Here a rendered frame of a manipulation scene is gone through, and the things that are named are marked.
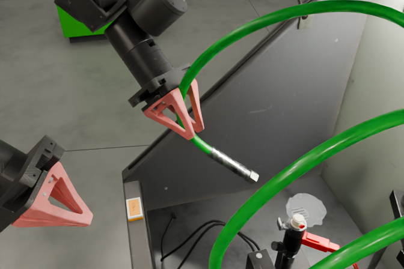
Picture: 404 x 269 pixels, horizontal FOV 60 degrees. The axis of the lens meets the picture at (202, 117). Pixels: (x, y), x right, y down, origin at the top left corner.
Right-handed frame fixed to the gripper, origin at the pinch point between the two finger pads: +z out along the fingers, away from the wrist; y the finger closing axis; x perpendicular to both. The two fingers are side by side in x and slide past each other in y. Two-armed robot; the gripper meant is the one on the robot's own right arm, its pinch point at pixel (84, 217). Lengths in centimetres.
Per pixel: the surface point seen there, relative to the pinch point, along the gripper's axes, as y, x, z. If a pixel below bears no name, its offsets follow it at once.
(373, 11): 36.8, 14.4, 9.3
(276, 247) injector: 6.9, 6.5, 28.6
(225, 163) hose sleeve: 7.3, 16.1, 16.9
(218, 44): 20.7, 16.7, 1.0
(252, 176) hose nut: 8.7, 15.7, 22.1
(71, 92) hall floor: -156, 211, 20
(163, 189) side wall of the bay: -21.0, 33.0, 25.9
